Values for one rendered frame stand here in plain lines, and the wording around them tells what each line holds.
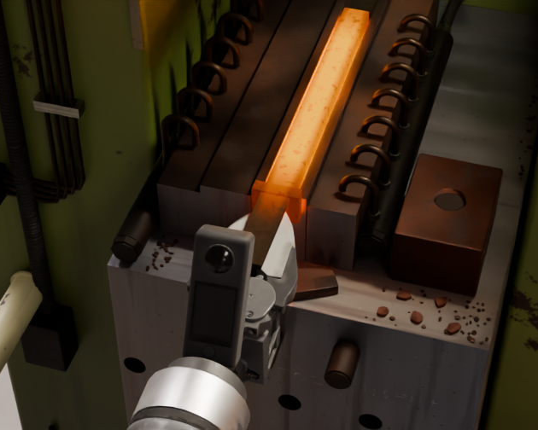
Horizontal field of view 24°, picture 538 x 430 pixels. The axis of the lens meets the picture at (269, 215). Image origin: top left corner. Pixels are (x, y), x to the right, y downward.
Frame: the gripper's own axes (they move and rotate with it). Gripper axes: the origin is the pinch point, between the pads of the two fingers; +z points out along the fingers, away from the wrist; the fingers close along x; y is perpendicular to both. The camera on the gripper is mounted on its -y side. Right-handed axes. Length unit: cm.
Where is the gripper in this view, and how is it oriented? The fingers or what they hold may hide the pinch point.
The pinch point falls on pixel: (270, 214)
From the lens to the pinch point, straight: 115.0
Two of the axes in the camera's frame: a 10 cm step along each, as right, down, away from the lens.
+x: 9.6, 2.0, -2.0
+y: 0.0, 7.0, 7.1
